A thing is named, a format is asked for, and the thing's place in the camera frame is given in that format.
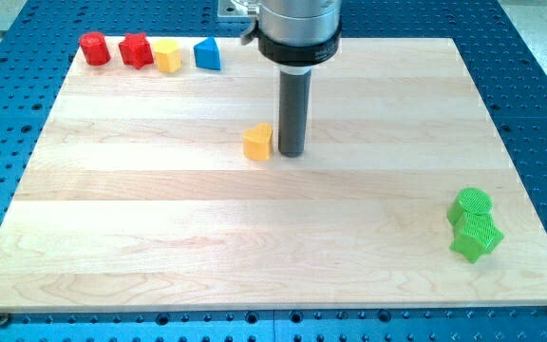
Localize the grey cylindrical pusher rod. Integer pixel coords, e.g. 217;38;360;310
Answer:
278;68;311;158

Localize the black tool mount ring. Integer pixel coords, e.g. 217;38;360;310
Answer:
256;23;342;67

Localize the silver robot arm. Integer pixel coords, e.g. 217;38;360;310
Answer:
240;0;342;158

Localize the blue triangle block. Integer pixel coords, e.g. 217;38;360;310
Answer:
193;37;221;70

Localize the yellow hexagon block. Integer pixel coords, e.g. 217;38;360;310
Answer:
153;38;181;73

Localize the yellow heart block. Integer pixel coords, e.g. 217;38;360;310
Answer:
242;123;273;161

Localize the red star block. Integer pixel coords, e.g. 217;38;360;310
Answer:
118;32;154;69

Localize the light wooden board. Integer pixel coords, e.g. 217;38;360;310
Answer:
0;38;547;313

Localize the red cylinder block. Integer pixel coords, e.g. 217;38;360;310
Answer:
79;31;110;66

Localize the green cylinder block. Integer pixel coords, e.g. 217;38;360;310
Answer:
446;187;493;225

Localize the green star block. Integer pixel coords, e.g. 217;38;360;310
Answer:
449;212;504;263

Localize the silver metal bracket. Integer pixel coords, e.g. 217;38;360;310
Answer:
217;0;258;19

